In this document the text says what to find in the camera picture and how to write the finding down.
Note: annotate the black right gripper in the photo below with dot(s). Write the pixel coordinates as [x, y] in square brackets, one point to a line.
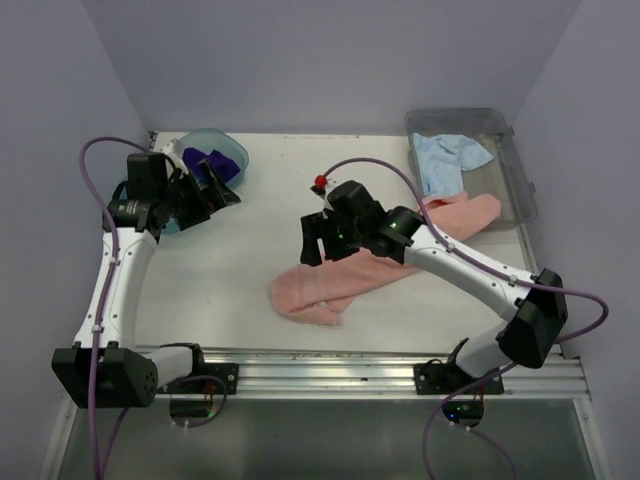
[317, 225]

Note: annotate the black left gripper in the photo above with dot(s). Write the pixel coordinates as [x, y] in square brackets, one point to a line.
[207, 200]

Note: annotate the dark purple towel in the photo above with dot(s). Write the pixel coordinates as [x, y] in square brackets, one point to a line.
[226, 168]

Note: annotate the pink towel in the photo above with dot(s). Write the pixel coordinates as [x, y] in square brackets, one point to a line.
[319, 295]

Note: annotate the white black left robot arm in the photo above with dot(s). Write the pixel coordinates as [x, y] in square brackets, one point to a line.
[102, 368]

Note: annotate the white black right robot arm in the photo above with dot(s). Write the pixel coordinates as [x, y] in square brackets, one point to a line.
[531, 306]

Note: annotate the teal plastic tub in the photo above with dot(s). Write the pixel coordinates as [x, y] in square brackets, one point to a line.
[207, 140]

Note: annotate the light blue towel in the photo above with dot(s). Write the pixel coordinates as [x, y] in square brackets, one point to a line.
[442, 159]

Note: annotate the clear grey plastic bin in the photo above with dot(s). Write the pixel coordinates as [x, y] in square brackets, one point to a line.
[503, 177]

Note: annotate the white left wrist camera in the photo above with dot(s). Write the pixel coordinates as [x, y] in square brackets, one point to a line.
[174, 150]

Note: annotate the aluminium mounting rail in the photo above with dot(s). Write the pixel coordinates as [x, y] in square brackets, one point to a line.
[282, 374]

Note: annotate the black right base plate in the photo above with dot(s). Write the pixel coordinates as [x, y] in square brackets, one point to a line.
[435, 377]

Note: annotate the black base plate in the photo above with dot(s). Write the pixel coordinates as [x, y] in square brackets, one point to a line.
[435, 377]
[214, 378]

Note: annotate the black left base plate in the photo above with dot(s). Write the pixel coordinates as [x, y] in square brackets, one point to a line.
[214, 378]

